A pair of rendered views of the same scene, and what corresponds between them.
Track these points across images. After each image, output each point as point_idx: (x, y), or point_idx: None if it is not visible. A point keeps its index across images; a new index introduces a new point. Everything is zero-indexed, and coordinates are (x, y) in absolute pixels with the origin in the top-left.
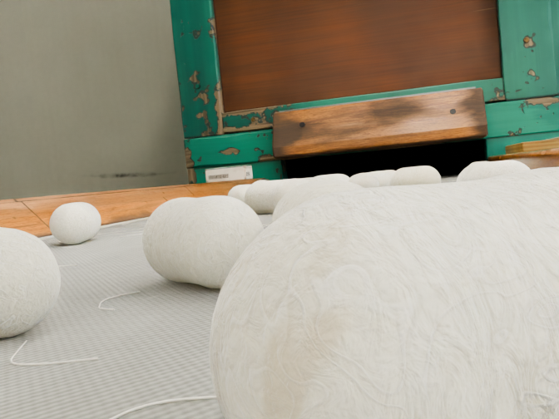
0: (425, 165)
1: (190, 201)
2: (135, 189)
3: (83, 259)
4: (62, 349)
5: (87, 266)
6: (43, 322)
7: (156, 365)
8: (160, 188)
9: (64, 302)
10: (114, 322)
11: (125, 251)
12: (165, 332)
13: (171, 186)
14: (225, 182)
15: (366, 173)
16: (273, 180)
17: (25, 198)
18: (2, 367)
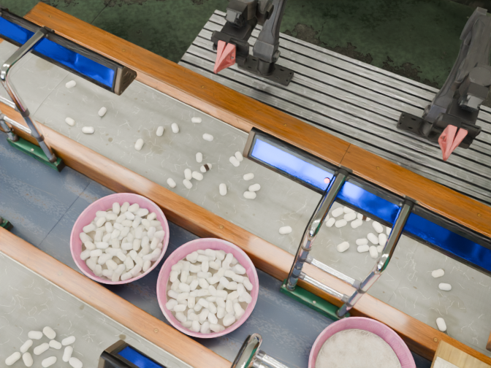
0: (340, 247)
1: (253, 185)
2: (386, 186)
3: (283, 180)
4: (241, 181)
5: (276, 181)
6: (249, 179)
7: (236, 185)
8: (402, 193)
9: (255, 180)
10: (245, 183)
11: (288, 185)
12: (241, 185)
13: (410, 197)
14: (463, 223)
15: (436, 271)
16: (336, 211)
17: (343, 165)
18: (240, 179)
